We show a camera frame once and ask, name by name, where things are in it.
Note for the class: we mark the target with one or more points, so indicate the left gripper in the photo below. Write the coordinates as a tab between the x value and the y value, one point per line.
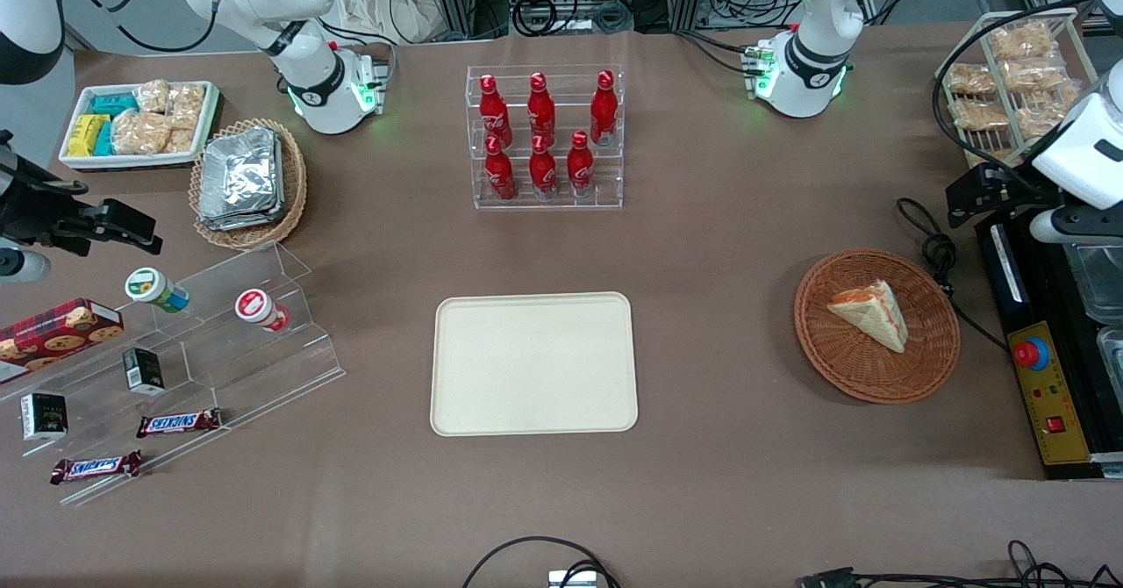
1003	187

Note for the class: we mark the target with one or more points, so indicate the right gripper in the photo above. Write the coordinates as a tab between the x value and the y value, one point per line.
33	211

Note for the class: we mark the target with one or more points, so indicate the triangular sandwich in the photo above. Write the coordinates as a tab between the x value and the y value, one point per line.
869	311

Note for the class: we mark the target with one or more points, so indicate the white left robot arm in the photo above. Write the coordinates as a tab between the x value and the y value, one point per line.
825	9

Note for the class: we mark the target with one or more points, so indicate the white rectangular snack tray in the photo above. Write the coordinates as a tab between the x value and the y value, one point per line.
75	161

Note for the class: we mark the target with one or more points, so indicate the oval light wicker basket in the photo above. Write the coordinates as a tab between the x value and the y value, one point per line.
294	184

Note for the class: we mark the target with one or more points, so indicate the round brown wicker basket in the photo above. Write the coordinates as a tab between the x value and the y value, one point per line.
842	369

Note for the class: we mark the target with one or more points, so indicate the cream plastic tray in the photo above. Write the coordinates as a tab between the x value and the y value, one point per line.
531	364

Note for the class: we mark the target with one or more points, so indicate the clear fried snack bag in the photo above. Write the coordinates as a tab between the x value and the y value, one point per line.
1020	41
970	79
979	115
996	158
1044	114
1033	75

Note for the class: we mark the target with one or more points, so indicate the teal snack pack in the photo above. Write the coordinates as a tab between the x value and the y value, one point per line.
114	104
104	140

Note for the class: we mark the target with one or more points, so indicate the green lid cup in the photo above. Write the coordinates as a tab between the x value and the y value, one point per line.
149	286

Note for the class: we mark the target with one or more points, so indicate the yellow snack pack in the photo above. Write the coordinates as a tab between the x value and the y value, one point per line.
86	134

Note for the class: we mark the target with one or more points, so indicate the clear rice cracker bag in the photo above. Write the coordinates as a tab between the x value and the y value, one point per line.
153	96
182	139
186	105
140	133

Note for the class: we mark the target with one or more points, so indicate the black appliance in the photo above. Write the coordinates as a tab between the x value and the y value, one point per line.
1048	290

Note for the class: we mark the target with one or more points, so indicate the red cookie box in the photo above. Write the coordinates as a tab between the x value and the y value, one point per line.
53	335

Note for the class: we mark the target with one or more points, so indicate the clear plastic container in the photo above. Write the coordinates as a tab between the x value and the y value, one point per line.
1101	285
1112	355

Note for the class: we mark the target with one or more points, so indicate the silver foil pouch stack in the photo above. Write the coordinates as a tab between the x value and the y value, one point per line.
241	175

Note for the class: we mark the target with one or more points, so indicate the small black box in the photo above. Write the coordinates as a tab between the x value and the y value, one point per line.
143	371
44	416

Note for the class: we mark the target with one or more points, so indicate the red emergency stop button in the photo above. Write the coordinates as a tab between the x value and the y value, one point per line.
1032	354

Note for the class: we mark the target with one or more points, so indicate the red lid cup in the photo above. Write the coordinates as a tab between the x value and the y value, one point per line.
254	306

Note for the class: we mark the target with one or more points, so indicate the yellow control panel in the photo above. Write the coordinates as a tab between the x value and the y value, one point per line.
1057	395

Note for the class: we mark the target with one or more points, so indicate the Snickers chocolate bar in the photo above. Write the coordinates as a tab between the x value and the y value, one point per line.
178	423
95	468

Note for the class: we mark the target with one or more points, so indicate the clear acrylic stepped shelf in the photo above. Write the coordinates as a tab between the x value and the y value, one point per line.
263	369

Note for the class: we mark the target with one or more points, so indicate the beige cloth bag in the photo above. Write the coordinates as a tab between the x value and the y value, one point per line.
386	4

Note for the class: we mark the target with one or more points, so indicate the clear acrylic bottle rack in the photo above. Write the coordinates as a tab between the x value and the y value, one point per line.
614	193

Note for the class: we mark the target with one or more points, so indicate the red cola bottle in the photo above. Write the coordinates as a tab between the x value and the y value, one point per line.
500	175
543	174
580	171
604	114
541	110
494	114

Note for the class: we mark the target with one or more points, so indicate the small silver device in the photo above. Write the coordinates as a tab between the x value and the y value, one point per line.
572	580

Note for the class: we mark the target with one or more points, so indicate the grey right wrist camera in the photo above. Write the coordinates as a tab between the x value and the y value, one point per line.
22	266

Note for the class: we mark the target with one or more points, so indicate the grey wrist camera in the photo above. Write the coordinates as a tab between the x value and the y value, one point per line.
1075	226
22	266

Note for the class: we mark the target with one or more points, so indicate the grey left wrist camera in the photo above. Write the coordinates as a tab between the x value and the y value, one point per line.
1075	226

